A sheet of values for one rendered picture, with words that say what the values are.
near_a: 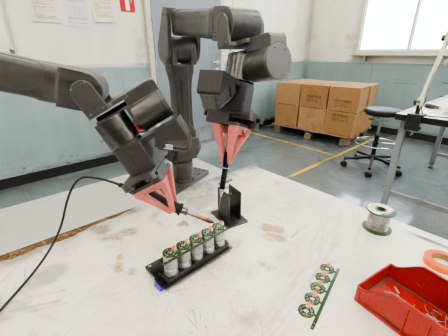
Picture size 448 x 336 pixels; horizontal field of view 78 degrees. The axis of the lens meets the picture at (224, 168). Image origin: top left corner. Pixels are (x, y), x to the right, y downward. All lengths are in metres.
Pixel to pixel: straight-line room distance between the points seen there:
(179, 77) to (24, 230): 0.51
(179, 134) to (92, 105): 0.14
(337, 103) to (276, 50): 3.40
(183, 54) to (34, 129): 2.43
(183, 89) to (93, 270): 0.47
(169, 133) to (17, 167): 2.71
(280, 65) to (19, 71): 0.38
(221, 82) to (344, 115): 3.45
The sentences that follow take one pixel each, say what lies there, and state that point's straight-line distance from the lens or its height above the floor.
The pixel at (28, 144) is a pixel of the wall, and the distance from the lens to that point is 3.08.
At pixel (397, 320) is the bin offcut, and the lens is 0.52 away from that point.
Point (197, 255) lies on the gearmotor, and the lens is 0.53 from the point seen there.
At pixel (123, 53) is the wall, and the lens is 3.23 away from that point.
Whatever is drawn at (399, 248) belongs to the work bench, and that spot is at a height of 0.75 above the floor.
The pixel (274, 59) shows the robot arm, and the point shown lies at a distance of 0.47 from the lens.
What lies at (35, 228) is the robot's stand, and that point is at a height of 0.75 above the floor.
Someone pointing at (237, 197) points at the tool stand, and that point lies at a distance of 0.66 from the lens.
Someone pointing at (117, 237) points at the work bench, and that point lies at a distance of 0.67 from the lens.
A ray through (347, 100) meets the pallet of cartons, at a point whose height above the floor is 0.59.
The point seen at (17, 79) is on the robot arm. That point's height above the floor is 1.09.
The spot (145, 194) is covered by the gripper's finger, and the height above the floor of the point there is 0.89.
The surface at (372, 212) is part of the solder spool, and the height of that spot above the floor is 0.80.
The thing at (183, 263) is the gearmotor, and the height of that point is 0.78.
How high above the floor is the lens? 1.12
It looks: 23 degrees down
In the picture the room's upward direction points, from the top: straight up
